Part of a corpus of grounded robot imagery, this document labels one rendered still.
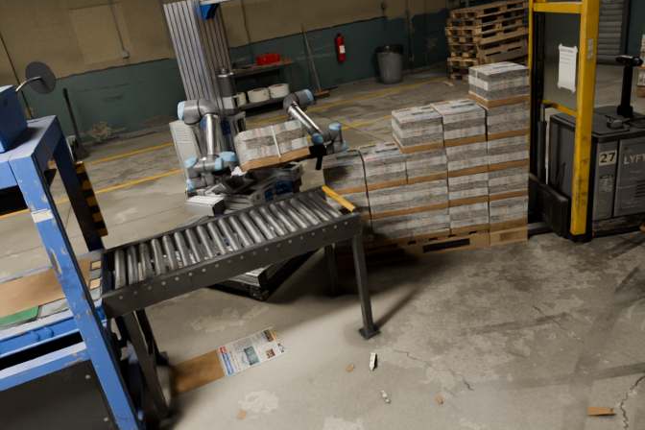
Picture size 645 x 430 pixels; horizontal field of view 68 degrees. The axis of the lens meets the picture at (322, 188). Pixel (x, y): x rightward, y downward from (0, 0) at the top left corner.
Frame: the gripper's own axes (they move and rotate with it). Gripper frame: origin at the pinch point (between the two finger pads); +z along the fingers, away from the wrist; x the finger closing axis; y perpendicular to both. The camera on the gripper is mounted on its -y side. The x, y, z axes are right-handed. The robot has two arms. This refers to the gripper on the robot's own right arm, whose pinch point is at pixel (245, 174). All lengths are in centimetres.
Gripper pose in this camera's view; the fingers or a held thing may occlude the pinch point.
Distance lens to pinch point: 302.9
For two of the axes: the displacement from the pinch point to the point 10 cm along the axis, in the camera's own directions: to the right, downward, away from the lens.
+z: 9.1, -2.7, 3.0
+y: -2.8, -9.6, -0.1
